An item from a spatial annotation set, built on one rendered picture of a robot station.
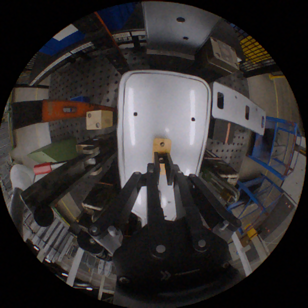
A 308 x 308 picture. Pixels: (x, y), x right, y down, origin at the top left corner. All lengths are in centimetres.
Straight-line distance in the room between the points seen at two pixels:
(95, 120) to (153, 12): 22
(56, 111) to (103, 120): 9
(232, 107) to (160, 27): 25
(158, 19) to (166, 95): 17
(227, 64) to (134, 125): 26
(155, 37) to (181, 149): 27
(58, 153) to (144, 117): 53
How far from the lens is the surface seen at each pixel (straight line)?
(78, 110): 19
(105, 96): 60
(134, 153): 24
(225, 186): 26
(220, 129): 31
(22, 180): 76
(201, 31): 24
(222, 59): 26
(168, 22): 22
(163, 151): 21
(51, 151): 61
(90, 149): 19
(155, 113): 22
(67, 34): 39
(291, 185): 808
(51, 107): 15
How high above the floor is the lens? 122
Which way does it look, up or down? 69 degrees down
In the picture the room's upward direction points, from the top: 178 degrees counter-clockwise
